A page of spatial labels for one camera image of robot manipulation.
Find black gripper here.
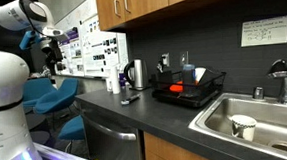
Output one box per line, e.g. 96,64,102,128
40,38,63,76

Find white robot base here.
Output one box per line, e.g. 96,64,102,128
0,51,42,160

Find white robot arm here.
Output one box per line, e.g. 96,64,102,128
0,0,68,75

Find orange object in rack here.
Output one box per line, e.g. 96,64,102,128
170,81,183,92

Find black dish drying rack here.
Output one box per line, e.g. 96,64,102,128
151,68,226,108

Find blue chair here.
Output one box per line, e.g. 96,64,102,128
34,78,79,114
23,78,56,107

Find research poster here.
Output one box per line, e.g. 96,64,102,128
80,16,119,77

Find white paper towel roll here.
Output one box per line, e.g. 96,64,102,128
110,66,120,94

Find wooden upper cabinets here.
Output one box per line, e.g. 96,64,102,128
96,0,183,31

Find wooden cabinets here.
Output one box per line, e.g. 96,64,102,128
96,0,183,31
144,133,208,160

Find stainless steel electric kettle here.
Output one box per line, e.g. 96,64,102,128
124,59,149,90

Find stainless steel dishwasher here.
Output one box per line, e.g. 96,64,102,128
81,108,142,160

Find wooden lower cabinets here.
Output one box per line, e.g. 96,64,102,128
144,133,208,160

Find white mug in sink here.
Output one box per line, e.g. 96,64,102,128
231,114,257,141

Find chrome soap dispenser cap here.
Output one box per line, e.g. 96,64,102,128
253,87,264,100

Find stainless steel sink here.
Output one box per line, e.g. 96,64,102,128
188,93,287,160

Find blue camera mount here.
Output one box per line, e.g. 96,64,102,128
19,31,42,50

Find white wall outlet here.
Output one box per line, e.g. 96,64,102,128
161,52,170,67

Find white paper wall note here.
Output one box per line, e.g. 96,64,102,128
241,15,287,47

